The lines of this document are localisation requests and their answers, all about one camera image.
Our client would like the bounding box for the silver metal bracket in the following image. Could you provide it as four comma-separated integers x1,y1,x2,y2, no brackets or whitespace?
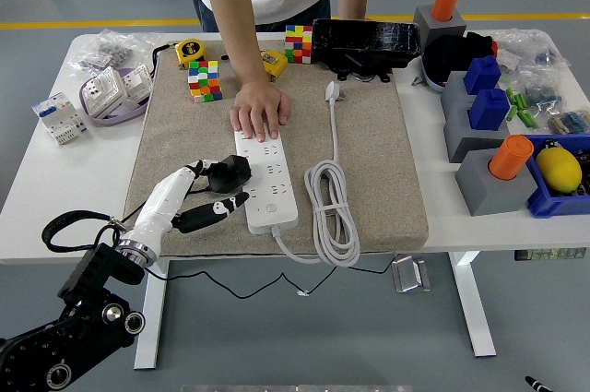
391,255,431,294

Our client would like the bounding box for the purple tray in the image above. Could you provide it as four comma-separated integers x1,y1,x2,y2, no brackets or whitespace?
78,66,153,128

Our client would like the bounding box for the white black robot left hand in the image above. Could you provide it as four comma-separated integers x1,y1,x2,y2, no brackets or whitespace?
120,159,251,249

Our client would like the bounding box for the white wall socket panel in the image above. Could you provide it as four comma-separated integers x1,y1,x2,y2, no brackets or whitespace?
120,64,153,102
84,66,128,116

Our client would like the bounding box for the white table leg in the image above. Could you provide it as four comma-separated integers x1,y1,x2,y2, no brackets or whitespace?
449,252,498,359
133,258,171,371

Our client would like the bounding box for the person's right hand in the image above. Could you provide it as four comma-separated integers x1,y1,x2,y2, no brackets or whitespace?
229,77,293,143

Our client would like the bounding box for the blue plastic bin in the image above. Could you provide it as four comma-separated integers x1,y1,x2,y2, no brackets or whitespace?
520,134,590,220

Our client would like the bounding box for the grey-brown mat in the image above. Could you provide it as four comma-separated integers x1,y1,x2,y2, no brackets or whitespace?
122,39,430,257

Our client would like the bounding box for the clear bag of metal screws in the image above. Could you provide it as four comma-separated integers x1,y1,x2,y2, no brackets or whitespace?
67,28,162,74

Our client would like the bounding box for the white power strip cord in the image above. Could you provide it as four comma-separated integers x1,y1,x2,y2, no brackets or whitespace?
269,80,362,267

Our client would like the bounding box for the yellow lemon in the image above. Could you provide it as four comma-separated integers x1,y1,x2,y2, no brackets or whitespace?
536,147,584,193

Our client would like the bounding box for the black plug adapter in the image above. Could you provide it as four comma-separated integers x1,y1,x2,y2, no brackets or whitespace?
202,155,254,196

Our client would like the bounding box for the yellow tape measure chrome clip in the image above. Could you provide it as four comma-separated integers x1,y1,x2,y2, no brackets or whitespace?
220,50,289,83

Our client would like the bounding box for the white power strip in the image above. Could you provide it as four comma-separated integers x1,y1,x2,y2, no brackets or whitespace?
233,126,300,235

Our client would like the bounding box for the clear plastic bag of parts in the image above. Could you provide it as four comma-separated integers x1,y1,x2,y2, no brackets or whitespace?
492,28,575,84

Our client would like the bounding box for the clear bag of resistors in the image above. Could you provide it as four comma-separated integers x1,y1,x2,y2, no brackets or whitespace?
547,107,590,136

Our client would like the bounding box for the thin black adapter cord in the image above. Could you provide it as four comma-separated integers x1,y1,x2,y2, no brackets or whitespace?
120,184,397,300

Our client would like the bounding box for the multicoloured puzzle cube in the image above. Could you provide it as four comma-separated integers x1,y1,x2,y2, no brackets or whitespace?
186,59,224,104
284,24,314,65

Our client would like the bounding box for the light blue bowl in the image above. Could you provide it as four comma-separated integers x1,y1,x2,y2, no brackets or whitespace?
421,53,448,94

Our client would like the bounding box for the grey block with hole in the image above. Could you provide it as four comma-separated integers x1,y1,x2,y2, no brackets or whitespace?
440,71,476,110
454,151,539,218
413,5,467,42
442,99,522,164

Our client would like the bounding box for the clear bag of blue parts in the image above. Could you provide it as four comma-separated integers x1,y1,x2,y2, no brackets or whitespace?
523,66,566,112

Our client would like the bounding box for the white circuit breaker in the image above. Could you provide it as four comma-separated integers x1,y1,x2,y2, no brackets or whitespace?
30,91,89,147

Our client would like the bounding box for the yellow tape measure black label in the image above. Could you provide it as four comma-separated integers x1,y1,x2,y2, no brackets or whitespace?
149,38,207,72

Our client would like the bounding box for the black box in plastic wrap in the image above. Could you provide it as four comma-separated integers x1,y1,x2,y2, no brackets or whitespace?
312,18,423,84

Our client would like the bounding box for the table height control panel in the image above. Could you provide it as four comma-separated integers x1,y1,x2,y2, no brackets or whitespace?
513,248,586,262

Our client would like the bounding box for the blue block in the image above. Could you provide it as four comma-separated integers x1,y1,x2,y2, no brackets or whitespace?
463,55,502,95
467,88,511,131

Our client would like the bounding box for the orange cylinder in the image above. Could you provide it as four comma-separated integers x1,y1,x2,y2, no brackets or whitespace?
489,135,535,182
431,0,461,22

